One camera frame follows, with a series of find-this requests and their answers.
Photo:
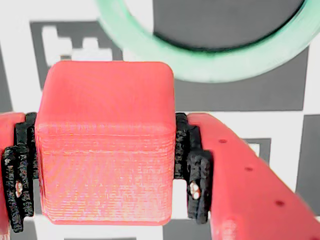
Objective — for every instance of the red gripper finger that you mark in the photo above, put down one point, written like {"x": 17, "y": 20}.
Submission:
{"x": 10, "y": 130}
{"x": 250, "y": 195}

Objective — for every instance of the red cube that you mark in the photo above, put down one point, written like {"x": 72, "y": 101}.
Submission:
{"x": 105, "y": 140}

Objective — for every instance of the black white marker checkerboard mat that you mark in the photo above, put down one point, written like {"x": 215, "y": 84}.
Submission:
{"x": 250, "y": 97}

